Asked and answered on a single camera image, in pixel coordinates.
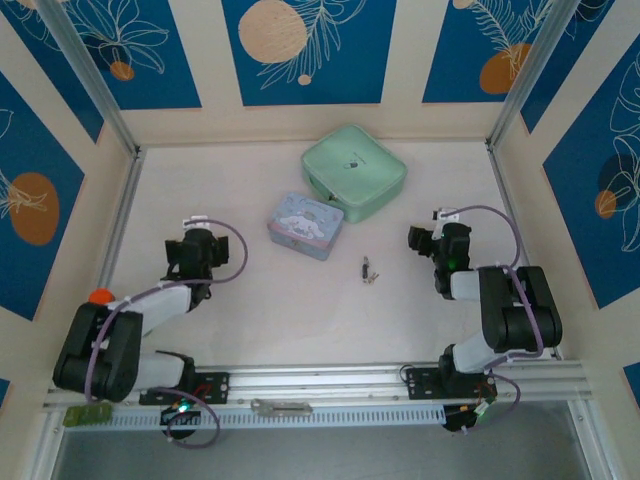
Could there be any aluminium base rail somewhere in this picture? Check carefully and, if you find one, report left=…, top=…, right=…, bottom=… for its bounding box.
left=42, top=358, right=587, bottom=407

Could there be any green circuit board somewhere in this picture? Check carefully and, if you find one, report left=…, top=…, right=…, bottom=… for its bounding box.
left=64, top=403, right=114, bottom=430

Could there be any white slotted cable duct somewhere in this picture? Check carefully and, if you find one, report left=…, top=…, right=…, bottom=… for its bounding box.
left=63, top=404, right=447, bottom=432

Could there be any aluminium table side rail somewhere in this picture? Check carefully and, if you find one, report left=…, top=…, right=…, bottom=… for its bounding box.
left=94, top=147, right=147, bottom=301
left=485, top=142, right=561, bottom=361

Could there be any aluminium frame post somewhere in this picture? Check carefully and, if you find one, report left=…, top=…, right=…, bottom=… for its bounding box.
left=485, top=0, right=577, bottom=151
left=35, top=0, right=143, bottom=157

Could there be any light blue cartoon tin box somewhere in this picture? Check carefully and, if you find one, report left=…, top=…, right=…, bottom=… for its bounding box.
left=266, top=190, right=346, bottom=262

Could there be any mint green zipper pouch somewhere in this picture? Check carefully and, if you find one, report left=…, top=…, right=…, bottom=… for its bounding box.
left=299, top=123, right=409, bottom=225

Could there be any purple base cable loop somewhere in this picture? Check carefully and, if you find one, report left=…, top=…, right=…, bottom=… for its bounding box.
left=165, top=399, right=222, bottom=450
left=477, top=371, right=524, bottom=432

